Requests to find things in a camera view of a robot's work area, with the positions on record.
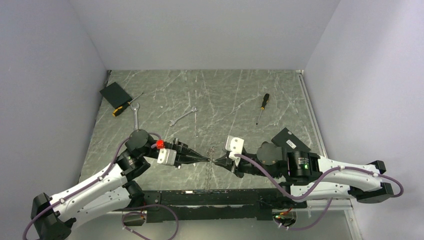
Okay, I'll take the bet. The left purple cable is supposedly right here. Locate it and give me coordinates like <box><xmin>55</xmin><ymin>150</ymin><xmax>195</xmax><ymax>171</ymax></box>
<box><xmin>21</xmin><ymin>132</ymin><xmax>180</xmax><ymax>240</ymax></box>

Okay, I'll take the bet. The orange black screwdriver right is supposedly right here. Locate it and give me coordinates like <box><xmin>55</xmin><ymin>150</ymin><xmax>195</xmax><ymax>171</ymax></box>
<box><xmin>255</xmin><ymin>93</ymin><xmax>270</xmax><ymax>125</ymax></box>

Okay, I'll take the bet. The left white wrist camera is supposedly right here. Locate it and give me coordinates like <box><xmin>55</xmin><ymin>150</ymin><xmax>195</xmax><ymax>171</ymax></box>
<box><xmin>156</xmin><ymin>140</ymin><xmax>177</xmax><ymax>166</ymax></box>

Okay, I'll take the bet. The black box left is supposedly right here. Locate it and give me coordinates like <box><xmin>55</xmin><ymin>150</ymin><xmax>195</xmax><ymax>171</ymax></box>
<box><xmin>99</xmin><ymin>82</ymin><xmax>133</xmax><ymax>109</ymax></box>

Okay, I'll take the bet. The orange black screwdriver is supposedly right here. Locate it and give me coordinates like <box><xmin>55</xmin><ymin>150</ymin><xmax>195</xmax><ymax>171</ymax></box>
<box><xmin>112</xmin><ymin>92</ymin><xmax>143</xmax><ymax>117</ymax></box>
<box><xmin>255</xmin><ymin>93</ymin><xmax>270</xmax><ymax>125</ymax></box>

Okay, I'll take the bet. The silver wrench left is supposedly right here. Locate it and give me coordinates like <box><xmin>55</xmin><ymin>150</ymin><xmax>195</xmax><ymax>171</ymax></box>
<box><xmin>130</xmin><ymin>102</ymin><xmax>140</xmax><ymax>131</ymax></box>

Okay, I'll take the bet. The black box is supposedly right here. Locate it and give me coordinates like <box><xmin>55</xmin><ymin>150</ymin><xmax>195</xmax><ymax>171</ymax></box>
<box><xmin>99</xmin><ymin>82</ymin><xmax>133</xmax><ymax>109</ymax></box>
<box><xmin>271</xmin><ymin>127</ymin><xmax>311</xmax><ymax>152</ymax></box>

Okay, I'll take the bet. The large metal key ring plate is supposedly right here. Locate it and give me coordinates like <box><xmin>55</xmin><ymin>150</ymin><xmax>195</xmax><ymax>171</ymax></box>
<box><xmin>205</xmin><ymin>146</ymin><xmax>215</xmax><ymax>192</ymax></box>

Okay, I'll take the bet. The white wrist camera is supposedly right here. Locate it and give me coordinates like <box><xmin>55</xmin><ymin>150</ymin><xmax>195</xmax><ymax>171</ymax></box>
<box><xmin>224</xmin><ymin>135</ymin><xmax>245</xmax><ymax>167</ymax></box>
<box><xmin>156</xmin><ymin>140</ymin><xmax>177</xmax><ymax>166</ymax></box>

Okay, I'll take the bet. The orange black screwdriver left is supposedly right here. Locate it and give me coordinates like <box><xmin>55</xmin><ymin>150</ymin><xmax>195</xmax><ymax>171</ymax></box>
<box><xmin>112</xmin><ymin>92</ymin><xmax>143</xmax><ymax>117</ymax></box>

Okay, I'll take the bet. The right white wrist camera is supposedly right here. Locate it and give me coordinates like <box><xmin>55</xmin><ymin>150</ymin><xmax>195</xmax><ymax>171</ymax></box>
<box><xmin>224</xmin><ymin>135</ymin><xmax>245</xmax><ymax>167</ymax></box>

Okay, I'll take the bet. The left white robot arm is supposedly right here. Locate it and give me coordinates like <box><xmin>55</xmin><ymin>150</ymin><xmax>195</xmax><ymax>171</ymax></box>
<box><xmin>22</xmin><ymin>129</ymin><xmax>210</xmax><ymax>240</ymax></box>

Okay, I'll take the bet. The black box right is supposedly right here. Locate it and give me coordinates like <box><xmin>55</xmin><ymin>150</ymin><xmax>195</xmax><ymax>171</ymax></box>
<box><xmin>271</xmin><ymin>127</ymin><xmax>311</xmax><ymax>152</ymax></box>

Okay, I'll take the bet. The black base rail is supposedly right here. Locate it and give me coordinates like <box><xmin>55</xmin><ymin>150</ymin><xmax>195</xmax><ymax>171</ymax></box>
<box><xmin>123</xmin><ymin>188</ymin><xmax>308</xmax><ymax>223</ymax></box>

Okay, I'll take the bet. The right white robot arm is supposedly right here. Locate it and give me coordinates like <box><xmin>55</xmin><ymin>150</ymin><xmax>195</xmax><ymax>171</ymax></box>
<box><xmin>214</xmin><ymin>138</ymin><xmax>403</xmax><ymax>208</ymax></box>

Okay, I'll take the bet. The silver combination wrench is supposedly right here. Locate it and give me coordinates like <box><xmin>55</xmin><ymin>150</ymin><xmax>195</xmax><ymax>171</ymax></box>
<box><xmin>168</xmin><ymin>106</ymin><xmax>198</xmax><ymax>126</ymax></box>

